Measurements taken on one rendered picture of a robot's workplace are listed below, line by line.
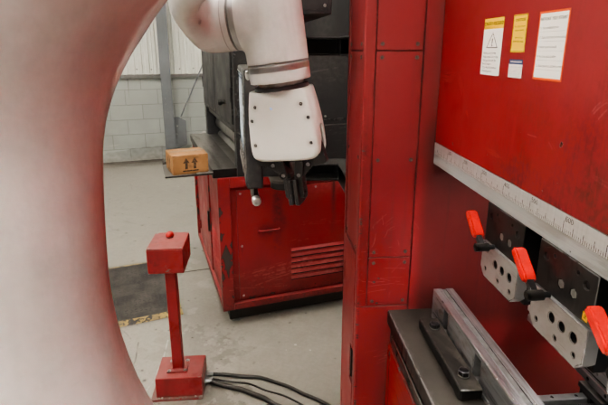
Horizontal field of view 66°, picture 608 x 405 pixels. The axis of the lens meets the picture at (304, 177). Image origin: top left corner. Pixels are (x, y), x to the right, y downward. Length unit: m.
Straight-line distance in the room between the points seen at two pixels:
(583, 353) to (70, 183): 0.77
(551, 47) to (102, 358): 0.81
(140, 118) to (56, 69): 7.24
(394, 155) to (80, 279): 1.18
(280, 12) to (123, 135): 6.91
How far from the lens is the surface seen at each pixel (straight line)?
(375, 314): 1.54
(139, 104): 7.42
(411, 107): 1.35
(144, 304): 3.43
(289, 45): 0.63
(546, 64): 0.91
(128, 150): 7.53
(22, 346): 0.23
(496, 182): 1.06
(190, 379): 2.55
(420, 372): 1.31
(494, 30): 1.09
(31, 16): 0.19
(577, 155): 0.84
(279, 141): 0.65
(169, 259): 2.22
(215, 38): 0.65
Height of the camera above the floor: 1.66
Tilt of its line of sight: 15 degrees down
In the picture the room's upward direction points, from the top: straight up
